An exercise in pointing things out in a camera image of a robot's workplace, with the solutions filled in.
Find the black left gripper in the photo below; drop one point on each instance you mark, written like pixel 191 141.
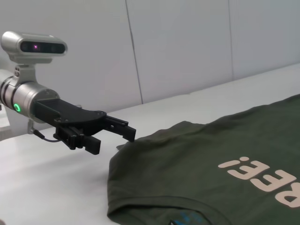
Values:
pixel 70 114

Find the silver left camera mount bracket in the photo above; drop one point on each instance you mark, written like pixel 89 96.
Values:
pixel 25 72

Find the dark green FREE t-shirt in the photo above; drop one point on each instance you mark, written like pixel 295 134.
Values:
pixel 187 178

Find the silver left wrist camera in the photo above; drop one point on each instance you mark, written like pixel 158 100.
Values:
pixel 35 47

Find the silver left wrist metal post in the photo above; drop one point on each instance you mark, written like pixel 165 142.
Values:
pixel 31 127

